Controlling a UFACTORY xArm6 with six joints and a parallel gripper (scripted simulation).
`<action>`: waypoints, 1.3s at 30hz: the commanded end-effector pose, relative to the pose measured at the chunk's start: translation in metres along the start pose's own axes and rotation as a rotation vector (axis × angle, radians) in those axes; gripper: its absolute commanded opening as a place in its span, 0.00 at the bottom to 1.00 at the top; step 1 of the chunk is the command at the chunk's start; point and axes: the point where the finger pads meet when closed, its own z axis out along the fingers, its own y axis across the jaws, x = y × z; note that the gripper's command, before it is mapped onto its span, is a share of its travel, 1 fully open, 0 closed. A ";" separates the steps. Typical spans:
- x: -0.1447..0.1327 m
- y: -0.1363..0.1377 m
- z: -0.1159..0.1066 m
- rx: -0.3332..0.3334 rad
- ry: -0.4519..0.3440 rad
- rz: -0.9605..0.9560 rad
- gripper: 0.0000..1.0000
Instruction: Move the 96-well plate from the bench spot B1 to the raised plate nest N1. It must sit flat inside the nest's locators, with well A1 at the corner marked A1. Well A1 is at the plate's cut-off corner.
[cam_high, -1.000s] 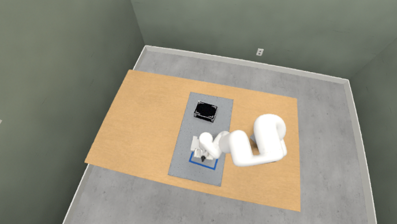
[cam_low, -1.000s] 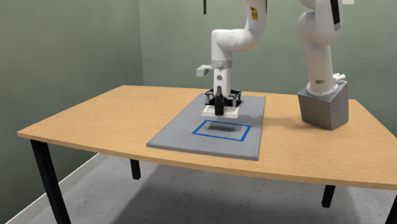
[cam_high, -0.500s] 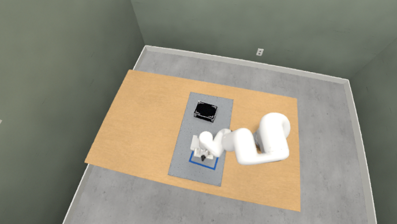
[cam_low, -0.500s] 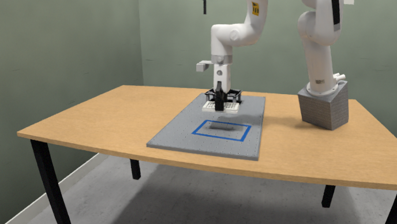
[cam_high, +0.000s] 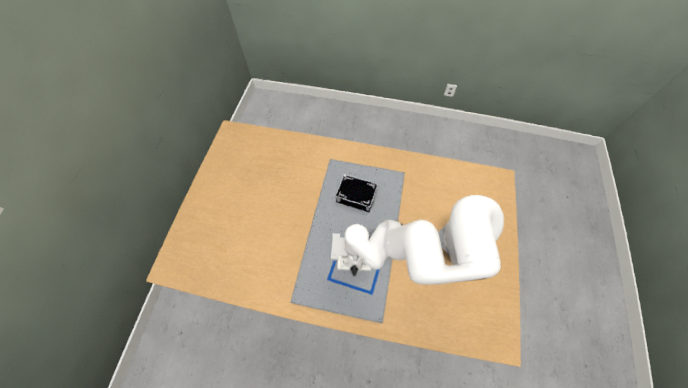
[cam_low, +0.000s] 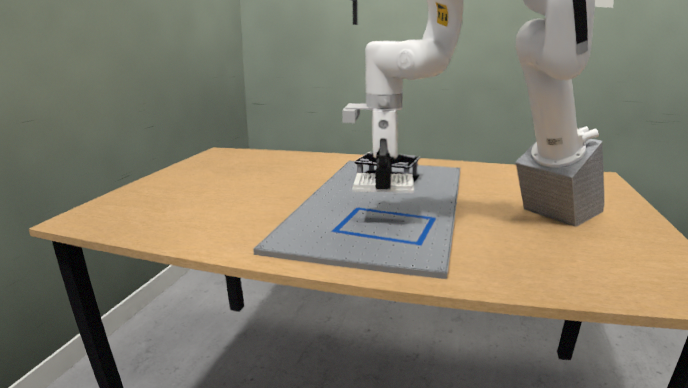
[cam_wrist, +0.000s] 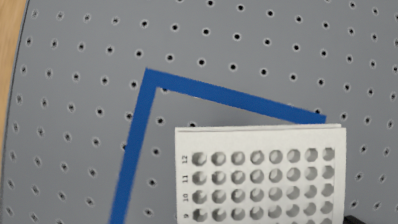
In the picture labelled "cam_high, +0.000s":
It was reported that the blue rectangular tape outline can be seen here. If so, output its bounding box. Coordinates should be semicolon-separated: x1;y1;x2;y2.
327;261;380;295

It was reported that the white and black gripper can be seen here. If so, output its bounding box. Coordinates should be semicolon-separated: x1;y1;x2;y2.
348;255;363;276

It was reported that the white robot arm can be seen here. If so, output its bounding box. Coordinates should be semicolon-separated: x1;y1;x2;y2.
331;195;504;284

